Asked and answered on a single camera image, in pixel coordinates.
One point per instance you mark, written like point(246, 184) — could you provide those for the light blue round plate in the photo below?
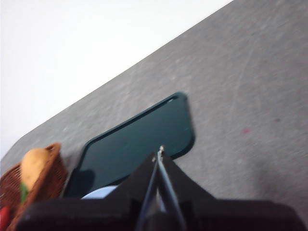
point(101, 192)

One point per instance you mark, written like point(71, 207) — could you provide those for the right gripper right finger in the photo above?
point(216, 216)

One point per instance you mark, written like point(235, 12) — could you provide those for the dark rectangular tray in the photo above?
point(139, 134)

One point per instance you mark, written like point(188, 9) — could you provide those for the yellow-brown potato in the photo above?
point(33, 166)

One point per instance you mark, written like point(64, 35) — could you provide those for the green pepper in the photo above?
point(23, 192)

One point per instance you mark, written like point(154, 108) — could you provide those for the brown wicker basket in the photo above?
point(50, 173)

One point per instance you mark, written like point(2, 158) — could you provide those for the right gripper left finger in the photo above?
point(96, 211)

